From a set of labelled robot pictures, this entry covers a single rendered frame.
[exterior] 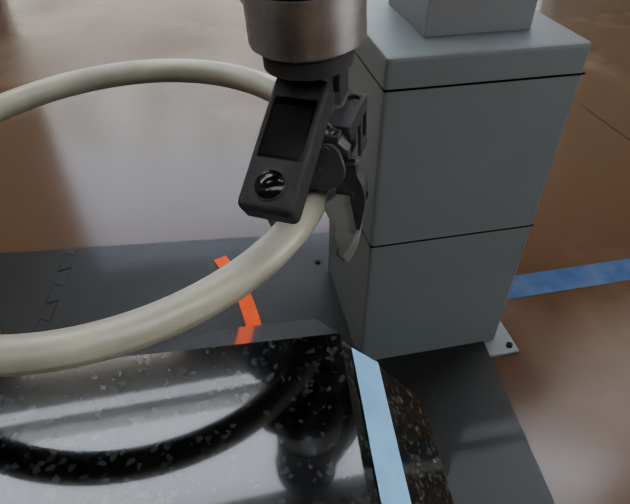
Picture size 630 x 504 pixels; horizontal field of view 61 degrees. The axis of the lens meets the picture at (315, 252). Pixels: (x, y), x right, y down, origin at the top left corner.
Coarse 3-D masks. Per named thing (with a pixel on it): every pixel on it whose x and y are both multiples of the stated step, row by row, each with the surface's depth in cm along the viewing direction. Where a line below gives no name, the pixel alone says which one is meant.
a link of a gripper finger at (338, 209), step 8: (328, 200) 48; (336, 200) 47; (344, 200) 47; (328, 208) 48; (336, 208) 48; (344, 208) 48; (328, 216) 49; (336, 216) 48; (344, 216) 48; (352, 216) 48; (336, 224) 49; (344, 224) 49; (352, 224) 49; (336, 232) 50; (344, 232) 50; (352, 232) 49; (360, 232) 50; (336, 240) 51; (344, 240) 50; (352, 240) 50; (344, 248) 51; (352, 248) 51; (344, 256) 52; (352, 256) 53
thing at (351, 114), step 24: (288, 72) 39; (312, 72) 39; (336, 72) 40; (336, 96) 46; (360, 96) 47; (336, 120) 45; (360, 120) 47; (336, 144) 43; (360, 144) 49; (336, 168) 44
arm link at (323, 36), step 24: (240, 0) 40; (264, 0) 35; (312, 0) 35; (336, 0) 35; (360, 0) 37; (264, 24) 36; (288, 24) 36; (312, 24) 36; (336, 24) 36; (360, 24) 38; (264, 48) 38; (288, 48) 37; (312, 48) 37; (336, 48) 37
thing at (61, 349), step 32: (128, 64) 70; (160, 64) 70; (192, 64) 69; (224, 64) 68; (0, 96) 66; (32, 96) 67; (64, 96) 70; (320, 192) 48; (288, 224) 45; (256, 256) 42; (288, 256) 44; (192, 288) 40; (224, 288) 40; (256, 288) 43; (128, 320) 38; (160, 320) 38; (192, 320) 39; (0, 352) 37; (32, 352) 37; (64, 352) 37; (96, 352) 37; (128, 352) 38
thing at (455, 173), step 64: (384, 0) 118; (384, 64) 93; (448, 64) 95; (512, 64) 97; (576, 64) 100; (384, 128) 101; (448, 128) 103; (512, 128) 106; (384, 192) 110; (448, 192) 114; (512, 192) 117; (384, 256) 122; (448, 256) 126; (512, 256) 131; (384, 320) 136; (448, 320) 142
